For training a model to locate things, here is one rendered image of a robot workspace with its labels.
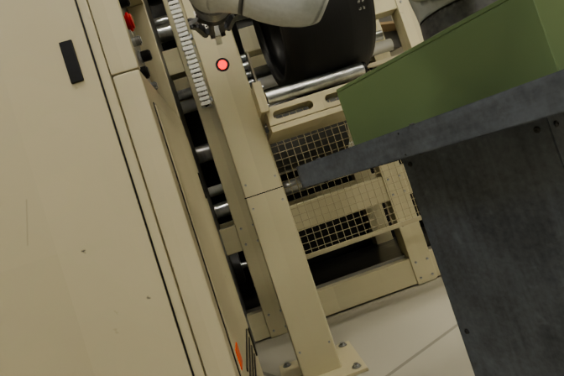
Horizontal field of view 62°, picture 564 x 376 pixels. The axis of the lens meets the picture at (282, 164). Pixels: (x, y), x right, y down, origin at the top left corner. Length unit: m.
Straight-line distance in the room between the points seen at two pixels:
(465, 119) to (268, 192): 1.02
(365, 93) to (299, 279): 0.92
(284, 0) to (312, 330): 1.05
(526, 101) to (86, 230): 0.68
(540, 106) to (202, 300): 0.59
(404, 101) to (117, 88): 0.48
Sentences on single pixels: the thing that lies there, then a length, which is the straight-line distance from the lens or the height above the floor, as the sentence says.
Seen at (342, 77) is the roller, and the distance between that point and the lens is 1.52.
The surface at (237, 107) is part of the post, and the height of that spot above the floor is 0.91.
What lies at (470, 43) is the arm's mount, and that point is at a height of 0.72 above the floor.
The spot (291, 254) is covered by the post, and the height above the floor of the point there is 0.40.
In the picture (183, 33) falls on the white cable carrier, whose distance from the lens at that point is 1.63.
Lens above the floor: 0.63
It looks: 2 degrees up
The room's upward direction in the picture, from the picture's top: 18 degrees counter-clockwise
